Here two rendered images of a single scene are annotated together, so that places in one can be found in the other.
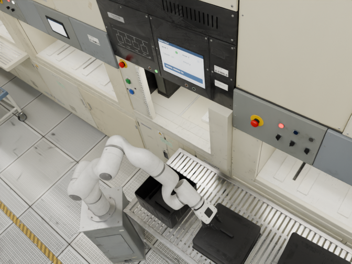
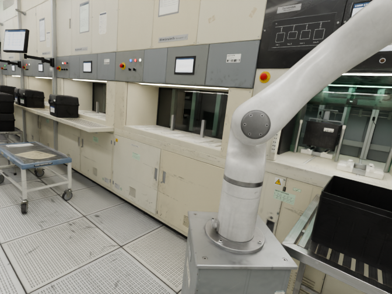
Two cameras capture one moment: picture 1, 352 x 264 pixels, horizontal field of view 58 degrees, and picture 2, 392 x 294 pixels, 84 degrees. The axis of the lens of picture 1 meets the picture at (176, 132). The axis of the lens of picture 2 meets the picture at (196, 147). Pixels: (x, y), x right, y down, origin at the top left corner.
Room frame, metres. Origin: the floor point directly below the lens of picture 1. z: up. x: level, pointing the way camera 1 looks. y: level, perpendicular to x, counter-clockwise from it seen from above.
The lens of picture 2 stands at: (0.37, 0.84, 1.16)
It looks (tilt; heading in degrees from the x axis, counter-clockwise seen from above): 12 degrees down; 350
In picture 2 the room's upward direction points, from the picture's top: 6 degrees clockwise
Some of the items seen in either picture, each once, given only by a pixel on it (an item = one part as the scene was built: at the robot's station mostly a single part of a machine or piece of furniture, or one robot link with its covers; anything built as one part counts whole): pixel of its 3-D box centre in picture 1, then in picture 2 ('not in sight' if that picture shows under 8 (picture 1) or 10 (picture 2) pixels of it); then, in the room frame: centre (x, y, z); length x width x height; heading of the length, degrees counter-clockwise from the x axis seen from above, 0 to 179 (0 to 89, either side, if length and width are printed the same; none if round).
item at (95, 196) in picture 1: (87, 180); (248, 140); (1.00, 0.56, 1.07); 0.19 x 0.12 x 0.24; 161
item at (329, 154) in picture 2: not in sight; (318, 151); (1.85, -0.39, 0.89); 0.22 x 0.21 x 0.04; 133
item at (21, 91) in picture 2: not in sight; (31, 98); (4.24, 2.84, 0.93); 0.30 x 0.28 x 0.26; 45
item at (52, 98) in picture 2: not in sight; (63, 105); (3.36, 2.03, 0.93); 0.30 x 0.28 x 0.26; 40
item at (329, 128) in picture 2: not in sight; (323, 130); (1.85, -0.39, 1.06); 0.24 x 0.20 x 0.32; 43
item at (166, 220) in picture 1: (167, 194); (368, 219); (0.93, 0.13, 0.85); 0.28 x 0.28 x 0.17; 42
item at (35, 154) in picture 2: not in sight; (35, 154); (2.72, 2.04, 0.47); 0.31 x 0.23 x 0.02; 64
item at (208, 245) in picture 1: (226, 236); not in sight; (0.61, -0.17, 0.83); 0.29 x 0.29 x 0.13; 45
